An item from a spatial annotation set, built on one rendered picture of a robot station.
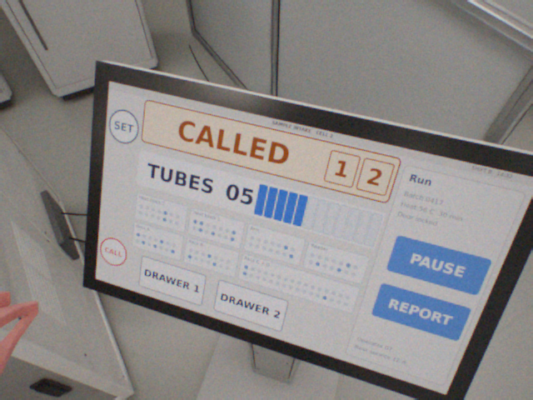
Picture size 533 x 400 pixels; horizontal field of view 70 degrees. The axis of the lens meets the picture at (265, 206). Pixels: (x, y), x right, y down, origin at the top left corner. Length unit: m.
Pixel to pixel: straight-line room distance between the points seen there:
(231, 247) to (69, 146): 1.84
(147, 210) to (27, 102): 2.16
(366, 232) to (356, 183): 0.06
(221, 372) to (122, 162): 1.08
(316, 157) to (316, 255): 0.11
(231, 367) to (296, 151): 1.14
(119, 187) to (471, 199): 0.41
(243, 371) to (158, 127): 1.12
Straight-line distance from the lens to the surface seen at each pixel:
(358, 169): 0.42
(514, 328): 1.81
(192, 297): 0.52
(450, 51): 1.10
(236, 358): 1.47
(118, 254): 0.55
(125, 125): 0.50
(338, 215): 0.43
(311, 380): 1.46
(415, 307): 0.48
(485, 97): 1.07
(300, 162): 0.42
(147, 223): 0.51
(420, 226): 0.44
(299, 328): 0.50
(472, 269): 0.47
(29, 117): 2.52
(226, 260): 0.48
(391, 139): 0.42
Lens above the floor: 1.48
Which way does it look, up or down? 56 degrees down
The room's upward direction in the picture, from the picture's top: straight up
